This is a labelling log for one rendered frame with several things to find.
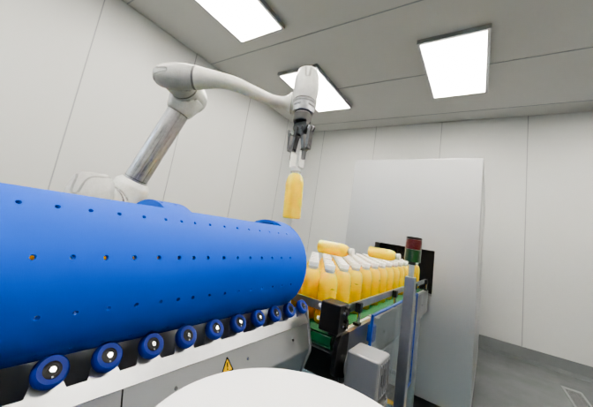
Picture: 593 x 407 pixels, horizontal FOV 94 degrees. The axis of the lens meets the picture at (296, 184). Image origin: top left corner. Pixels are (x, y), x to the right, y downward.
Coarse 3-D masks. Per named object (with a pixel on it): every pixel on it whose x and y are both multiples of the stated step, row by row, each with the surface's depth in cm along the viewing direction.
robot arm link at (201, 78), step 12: (192, 72) 113; (204, 72) 114; (216, 72) 115; (192, 84) 115; (204, 84) 115; (216, 84) 115; (228, 84) 116; (240, 84) 118; (252, 96) 123; (264, 96) 125; (276, 96) 129; (288, 96) 128; (288, 108) 129
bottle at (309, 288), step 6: (306, 270) 107; (312, 270) 106; (318, 270) 107; (306, 276) 105; (312, 276) 104; (318, 276) 105; (306, 282) 104; (312, 282) 104; (318, 282) 105; (306, 288) 104; (312, 288) 104; (306, 294) 103; (312, 294) 103; (312, 312) 103; (312, 318) 103
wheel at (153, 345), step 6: (144, 336) 52; (150, 336) 52; (156, 336) 53; (144, 342) 51; (150, 342) 52; (156, 342) 53; (162, 342) 53; (138, 348) 51; (144, 348) 50; (150, 348) 51; (156, 348) 52; (162, 348) 53; (144, 354) 50; (150, 354) 50; (156, 354) 51
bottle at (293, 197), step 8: (296, 176) 107; (288, 184) 107; (296, 184) 106; (288, 192) 106; (296, 192) 105; (288, 200) 105; (296, 200) 105; (288, 208) 104; (296, 208) 105; (288, 216) 104; (296, 216) 104
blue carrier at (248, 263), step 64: (0, 192) 37; (64, 192) 44; (0, 256) 33; (64, 256) 38; (128, 256) 45; (192, 256) 56; (256, 256) 70; (0, 320) 33; (64, 320) 39; (128, 320) 46; (192, 320) 59
